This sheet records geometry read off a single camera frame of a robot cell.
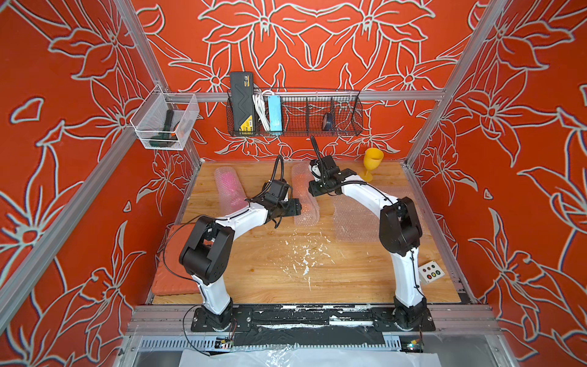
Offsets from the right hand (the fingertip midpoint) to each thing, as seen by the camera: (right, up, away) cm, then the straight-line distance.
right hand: (307, 187), depth 97 cm
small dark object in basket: (+8, +26, -4) cm, 28 cm away
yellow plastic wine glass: (+30, +13, +5) cm, 33 cm away
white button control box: (+43, -30, -17) cm, 55 cm away
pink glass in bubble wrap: (-33, -5, +3) cm, 34 cm away
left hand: (-5, -8, -4) cm, 10 cm away
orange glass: (-2, +6, +7) cm, 9 cm away
